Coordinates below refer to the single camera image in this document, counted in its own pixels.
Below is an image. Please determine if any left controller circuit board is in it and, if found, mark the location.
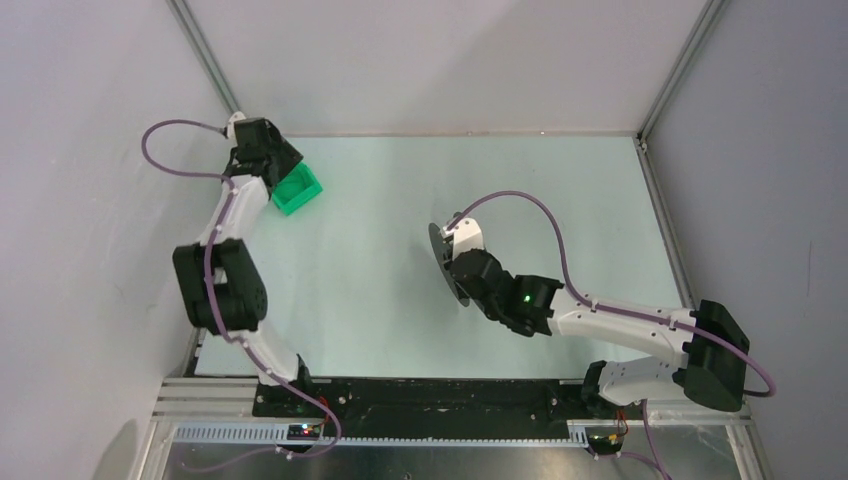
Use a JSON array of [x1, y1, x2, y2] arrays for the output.
[[286, 423, 322, 441]]

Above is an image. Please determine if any green plastic bin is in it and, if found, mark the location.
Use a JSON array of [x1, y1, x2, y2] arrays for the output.
[[271, 163, 323, 216]]

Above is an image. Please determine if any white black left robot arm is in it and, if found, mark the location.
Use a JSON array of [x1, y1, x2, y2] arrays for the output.
[[172, 112, 316, 417]]

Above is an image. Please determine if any controller circuit board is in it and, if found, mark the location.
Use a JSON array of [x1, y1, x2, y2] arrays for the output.
[[286, 423, 322, 441], [587, 434, 626, 458]]

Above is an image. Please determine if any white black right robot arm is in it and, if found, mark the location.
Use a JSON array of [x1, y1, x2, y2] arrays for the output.
[[440, 249, 750, 418]]

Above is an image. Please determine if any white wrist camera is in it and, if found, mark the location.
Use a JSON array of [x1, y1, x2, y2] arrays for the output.
[[442, 216, 486, 260], [224, 111, 246, 140]]

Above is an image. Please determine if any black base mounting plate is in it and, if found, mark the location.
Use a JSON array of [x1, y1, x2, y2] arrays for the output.
[[252, 377, 620, 439]]

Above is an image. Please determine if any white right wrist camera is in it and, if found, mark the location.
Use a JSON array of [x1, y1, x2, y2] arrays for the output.
[[442, 216, 486, 260]]

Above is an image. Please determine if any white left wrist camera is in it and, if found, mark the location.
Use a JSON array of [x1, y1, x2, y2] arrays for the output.
[[224, 111, 246, 140]]

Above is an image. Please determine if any aluminium frame rail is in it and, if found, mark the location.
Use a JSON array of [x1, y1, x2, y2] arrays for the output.
[[166, 0, 240, 114]]

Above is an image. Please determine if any slotted white cable duct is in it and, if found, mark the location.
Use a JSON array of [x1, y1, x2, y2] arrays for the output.
[[172, 422, 588, 448]]

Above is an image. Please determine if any right controller circuit board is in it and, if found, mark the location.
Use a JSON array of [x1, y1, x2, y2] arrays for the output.
[[587, 434, 626, 458]]

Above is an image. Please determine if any dark grey cable spool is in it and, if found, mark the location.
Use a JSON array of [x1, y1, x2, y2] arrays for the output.
[[428, 223, 470, 307]]

